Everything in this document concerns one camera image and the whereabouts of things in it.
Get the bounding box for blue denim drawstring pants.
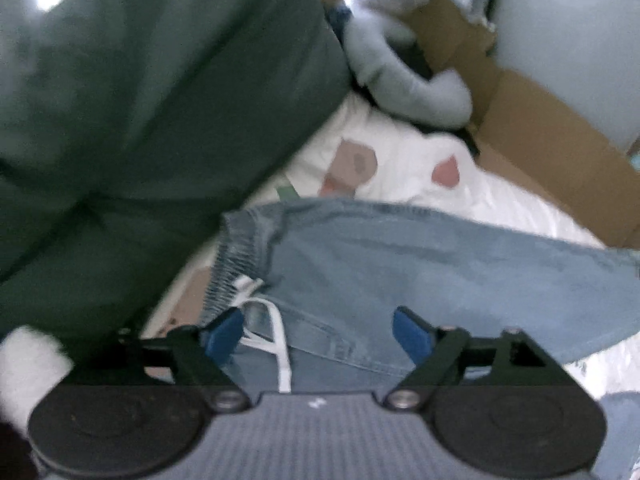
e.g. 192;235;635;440
201;200;639;479

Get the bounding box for white black fuzzy blanket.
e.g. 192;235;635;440
0;326;73;438

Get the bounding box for brown cardboard sheet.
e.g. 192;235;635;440
401;0;640;249

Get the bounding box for grey curved neck pillow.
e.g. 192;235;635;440
342;0;473;130

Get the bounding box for dark green pillow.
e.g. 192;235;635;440
1;0;349;340

